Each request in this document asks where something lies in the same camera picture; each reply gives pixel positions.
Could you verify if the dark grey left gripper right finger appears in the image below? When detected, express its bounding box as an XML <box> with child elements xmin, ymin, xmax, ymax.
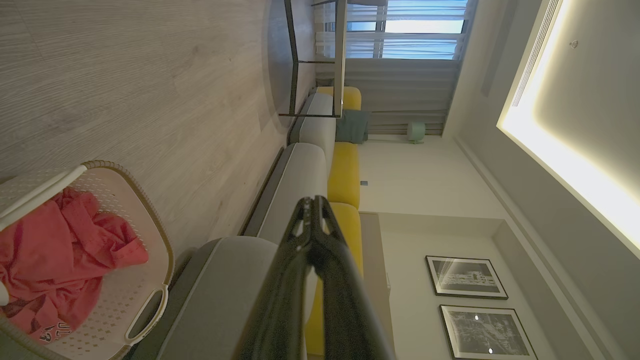
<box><xmin>312</xmin><ymin>195</ymin><xmax>397</xmax><ymax>360</ymax></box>

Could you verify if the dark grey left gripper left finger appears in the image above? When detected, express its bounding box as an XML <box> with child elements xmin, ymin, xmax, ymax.
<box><xmin>237</xmin><ymin>196</ymin><xmax>315</xmax><ymax>360</ymax></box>

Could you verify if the white perforated laundry basket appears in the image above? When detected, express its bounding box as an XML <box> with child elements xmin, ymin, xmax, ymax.
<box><xmin>0</xmin><ymin>160</ymin><xmax>176</xmax><ymax>360</ymax></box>

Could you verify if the yellow sofa back cushion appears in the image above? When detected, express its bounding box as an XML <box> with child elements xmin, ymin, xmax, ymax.
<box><xmin>327</xmin><ymin>142</ymin><xmax>361</xmax><ymax>210</ymax></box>
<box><xmin>305</xmin><ymin>202</ymin><xmax>365</xmax><ymax>357</ymax></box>
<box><xmin>317</xmin><ymin>86</ymin><xmax>362</xmax><ymax>111</ymax></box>

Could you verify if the black framed picture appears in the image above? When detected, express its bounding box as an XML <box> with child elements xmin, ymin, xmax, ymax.
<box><xmin>425</xmin><ymin>255</ymin><xmax>510</xmax><ymax>301</ymax></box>
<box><xmin>439</xmin><ymin>304</ymin><xmax>539</xmax><ymax>360</ymax></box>

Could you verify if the grey sofa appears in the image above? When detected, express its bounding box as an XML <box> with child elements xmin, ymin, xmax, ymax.
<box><xmin>127</xmin><ymin>86</ymin><xmax>366</xmax><ymax>360</ymax></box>

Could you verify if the teal throw pillow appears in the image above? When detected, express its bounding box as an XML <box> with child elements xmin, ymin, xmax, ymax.
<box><xmin>335</xmin><ymin>109</ymin><xmax>371</xmax><ymax>145</ymax></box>

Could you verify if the pale green round lamp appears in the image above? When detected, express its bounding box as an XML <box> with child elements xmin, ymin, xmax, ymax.
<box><xmin>406</xmin><ymin>122</ymin><xmax>427</xmax><ymax>145</ymax></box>

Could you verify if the grey curtain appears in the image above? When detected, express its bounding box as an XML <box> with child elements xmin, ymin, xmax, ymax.
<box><xmin>315</xmin><ymin>57</ymin><xmax>462</xmax><ymax>136</ymax></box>

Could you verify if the red printed garment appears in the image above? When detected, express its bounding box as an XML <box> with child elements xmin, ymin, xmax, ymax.
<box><xmin>0</xmin><ymin>187</ymin><xmax>150</xmax><ymax>345</ymax></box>

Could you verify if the sheer white curtain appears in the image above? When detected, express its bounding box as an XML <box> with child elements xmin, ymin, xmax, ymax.
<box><xmin>314</xmin><ymin>0</ymin><xmax>472</xmax><ymax>60</ymax></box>

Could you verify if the long ceiling air vent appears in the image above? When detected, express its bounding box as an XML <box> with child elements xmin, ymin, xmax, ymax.
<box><xmin>510</xmin><ymin>0</ymin><xmax>562</xmax><ymax>109</ymax></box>

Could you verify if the black frame table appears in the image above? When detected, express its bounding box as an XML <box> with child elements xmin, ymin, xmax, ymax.
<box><xmin>278</xmin><ymin>0</ymin><xmax>349</xmax><ymax>119</ymax></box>

